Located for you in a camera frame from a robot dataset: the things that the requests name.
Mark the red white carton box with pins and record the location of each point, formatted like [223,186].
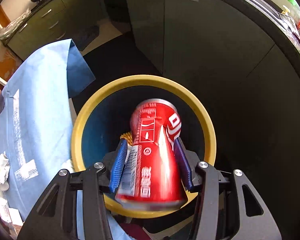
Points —
[8,214]

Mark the yellow-rimmed dark trash bin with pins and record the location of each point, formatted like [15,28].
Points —
[105,119]

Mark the crumpled white snack wrapper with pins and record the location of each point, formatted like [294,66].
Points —
[4,173]

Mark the dark floor mat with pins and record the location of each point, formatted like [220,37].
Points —
[85,36]

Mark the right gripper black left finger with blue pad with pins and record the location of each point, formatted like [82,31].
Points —
[54,214]

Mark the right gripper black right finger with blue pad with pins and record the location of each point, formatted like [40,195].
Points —
[228,206]

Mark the blue star-print tablecloth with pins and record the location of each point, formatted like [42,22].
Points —
[35,119]

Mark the clear plastic bag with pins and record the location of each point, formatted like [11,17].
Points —
[7,31]

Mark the crushed red cola can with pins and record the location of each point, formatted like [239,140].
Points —
[151,179]

